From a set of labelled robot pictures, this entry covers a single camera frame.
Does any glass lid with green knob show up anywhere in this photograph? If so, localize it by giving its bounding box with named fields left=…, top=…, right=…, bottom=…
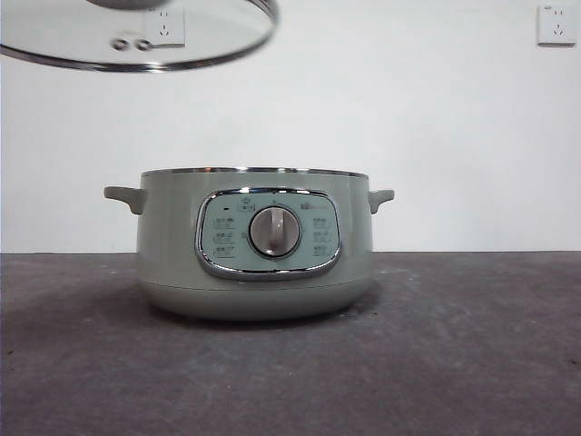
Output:
left=0, top=0, right=281, bottom=74

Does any pale green electric cooking pot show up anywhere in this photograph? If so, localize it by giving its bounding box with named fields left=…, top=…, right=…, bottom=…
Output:
left=102, top=166, right=395, bottom=322

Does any white wall socket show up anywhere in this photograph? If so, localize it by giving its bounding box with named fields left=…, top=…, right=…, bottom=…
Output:
left=537, top=4, right=577, bottom=47
left=144, top=6, right=186, bottom=48

